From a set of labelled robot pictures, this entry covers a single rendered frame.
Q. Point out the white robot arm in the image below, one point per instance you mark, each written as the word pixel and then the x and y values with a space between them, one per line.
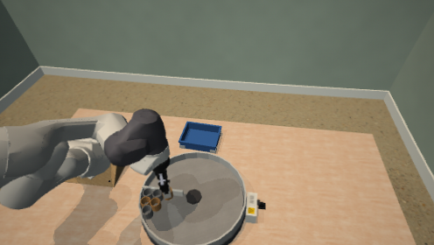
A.
pixel 139 143

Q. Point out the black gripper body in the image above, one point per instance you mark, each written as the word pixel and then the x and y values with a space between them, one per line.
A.
pixel 161 167

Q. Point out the blue crate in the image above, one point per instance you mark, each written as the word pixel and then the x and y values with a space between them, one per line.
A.
pixel 200 137

